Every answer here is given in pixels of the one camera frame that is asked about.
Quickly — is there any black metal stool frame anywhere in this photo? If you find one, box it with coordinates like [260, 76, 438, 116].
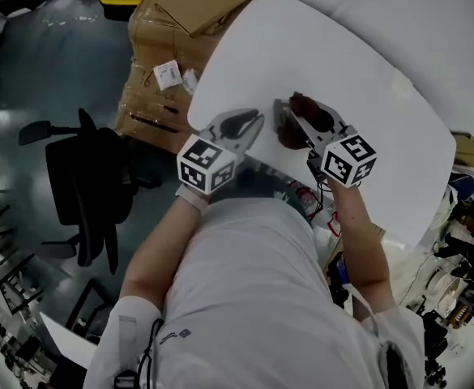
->
[64, 277, 118, 342]

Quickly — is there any red cable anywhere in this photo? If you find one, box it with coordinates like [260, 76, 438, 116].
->
[288, 179, 343, 238]

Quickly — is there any large taped cardboard box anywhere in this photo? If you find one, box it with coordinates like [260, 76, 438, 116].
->
[113, 0, 221, 156]

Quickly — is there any clear plastic bag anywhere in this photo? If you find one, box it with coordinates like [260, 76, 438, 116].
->
[181, 68, 200, 96]

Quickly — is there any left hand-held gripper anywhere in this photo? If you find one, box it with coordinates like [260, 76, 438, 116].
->
[175, 107, 267, 197]

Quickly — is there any black office chair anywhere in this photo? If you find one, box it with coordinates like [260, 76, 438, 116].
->
[17, 107, 164, 276]

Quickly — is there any person's white shirt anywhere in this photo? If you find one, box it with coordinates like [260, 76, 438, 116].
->
[82, 195, 428, 389]

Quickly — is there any white paper label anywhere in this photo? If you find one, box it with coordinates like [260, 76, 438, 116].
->
[152, 59, 184, 92]

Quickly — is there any cluttered equipment shelf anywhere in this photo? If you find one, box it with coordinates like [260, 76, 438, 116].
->
[0, 289, 59, 389]

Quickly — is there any dark patterned fabric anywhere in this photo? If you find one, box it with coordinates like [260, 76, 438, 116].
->
[236, 164, 314, 220]

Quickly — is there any person's right forearm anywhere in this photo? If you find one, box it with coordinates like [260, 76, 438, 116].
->
[325, 176, 392, 295]

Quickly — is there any white board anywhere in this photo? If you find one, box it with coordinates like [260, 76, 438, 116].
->
[40, 312, 100, 370]

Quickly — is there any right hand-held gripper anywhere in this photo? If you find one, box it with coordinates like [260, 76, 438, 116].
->
[287, 98, 379, 187]

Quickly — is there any dark tablet device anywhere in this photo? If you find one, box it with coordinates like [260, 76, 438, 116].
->
[327, 253, 349, 299]

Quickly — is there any black cable on shirt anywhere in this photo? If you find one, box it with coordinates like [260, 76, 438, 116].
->
[137, 318, 164, 389]

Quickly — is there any pile of tools and equipment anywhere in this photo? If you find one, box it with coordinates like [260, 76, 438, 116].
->
[422, 172, 474, 384]

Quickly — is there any pile of cables and devices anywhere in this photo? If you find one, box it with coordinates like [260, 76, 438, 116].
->
[313, 212, 355, 311]

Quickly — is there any person's left forearm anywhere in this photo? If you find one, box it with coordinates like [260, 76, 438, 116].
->
[118, 194, 205, 311]

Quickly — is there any white wristband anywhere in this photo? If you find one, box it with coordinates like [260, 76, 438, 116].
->
[174, 183, 210, 215]

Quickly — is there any brown cardboard sheet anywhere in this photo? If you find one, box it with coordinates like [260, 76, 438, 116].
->
[449, 130, 474, 173]

